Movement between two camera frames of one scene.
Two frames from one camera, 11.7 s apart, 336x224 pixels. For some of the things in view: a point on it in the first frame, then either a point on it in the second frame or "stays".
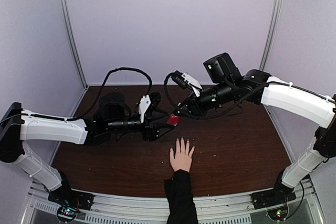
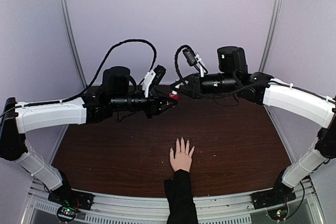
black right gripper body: x=200 y=110 → x=196 y=84
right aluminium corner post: x=274 y=24 stays
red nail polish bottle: x=173 y=119 → x=174 y=96
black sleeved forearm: x=182 y=208 stays
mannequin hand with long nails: x=182 y=159 stays
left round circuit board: x=66 y=214 stays
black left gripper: x=152 y=132 → x=155 y=103
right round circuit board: x=278 y=214 stays
